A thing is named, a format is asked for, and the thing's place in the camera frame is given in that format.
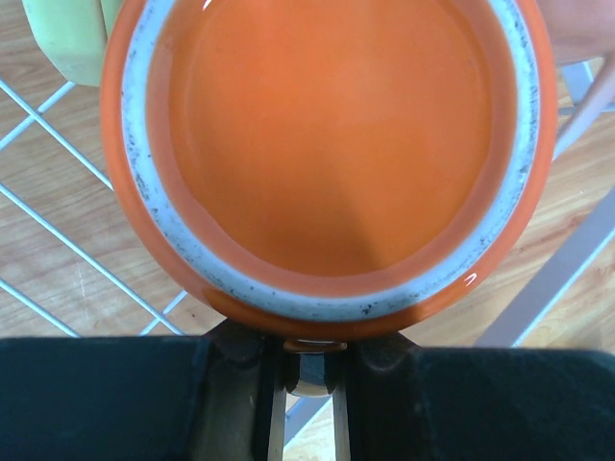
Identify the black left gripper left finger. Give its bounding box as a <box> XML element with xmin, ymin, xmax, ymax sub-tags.
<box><xmin>1</xmin><ymin>322</ymin><xmax>275</xmax><ymax>460</ymax></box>

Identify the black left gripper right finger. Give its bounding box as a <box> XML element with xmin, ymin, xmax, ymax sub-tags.
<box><xmin>335</xmin><ymin>334</ymin><xmax>614</xmax><ymax>460</ymax></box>

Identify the orange glass mug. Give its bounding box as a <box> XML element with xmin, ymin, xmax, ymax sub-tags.
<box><xmin>100</xmin><ymin>1</ymin><xmax>556</xmax><ymax>351</ymax></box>

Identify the pale green mug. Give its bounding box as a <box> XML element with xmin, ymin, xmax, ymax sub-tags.
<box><xmin>22</xmin><ymin>0</ymin><xmax>123</xmax><ymax>86</ymax></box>

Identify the pink mug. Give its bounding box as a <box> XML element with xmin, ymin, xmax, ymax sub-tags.
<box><xmin>537</xmin><ymin>0</ymin><xmax>614</xmax><ymax>154</ymax></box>

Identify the white wire dish rack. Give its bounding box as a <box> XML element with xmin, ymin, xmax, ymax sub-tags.
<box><xmin>0</xmin><ymin>57</ymin><xmax>615</xmax><ymax>461</ymax></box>

